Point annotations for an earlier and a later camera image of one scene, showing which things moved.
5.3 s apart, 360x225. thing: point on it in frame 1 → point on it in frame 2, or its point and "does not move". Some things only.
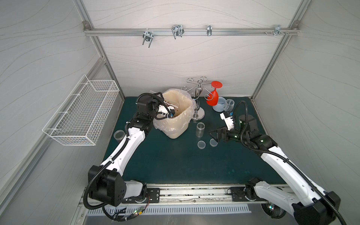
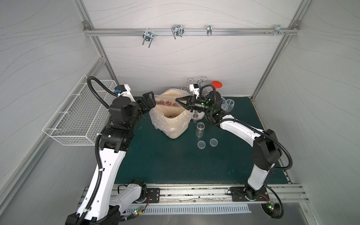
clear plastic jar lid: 201,144 does not move
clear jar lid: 213,143 does not move
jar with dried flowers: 200,129 does not move
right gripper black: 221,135 → 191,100
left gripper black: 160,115 → 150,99
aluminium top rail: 282,31 does not move
